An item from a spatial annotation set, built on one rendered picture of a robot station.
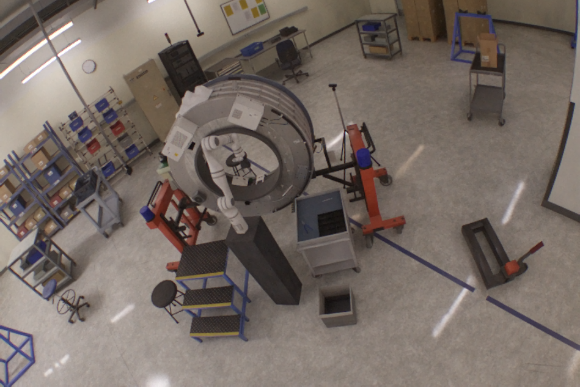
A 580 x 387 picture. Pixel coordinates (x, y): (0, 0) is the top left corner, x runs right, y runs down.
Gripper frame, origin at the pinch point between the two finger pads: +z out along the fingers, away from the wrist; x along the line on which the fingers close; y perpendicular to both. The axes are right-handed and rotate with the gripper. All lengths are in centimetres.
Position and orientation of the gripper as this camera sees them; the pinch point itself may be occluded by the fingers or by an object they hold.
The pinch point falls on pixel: (248, 174)
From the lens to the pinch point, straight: 240.0
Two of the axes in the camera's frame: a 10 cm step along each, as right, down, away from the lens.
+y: 1.7, -6.5, 7.4
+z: 3.2, 7.4, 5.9
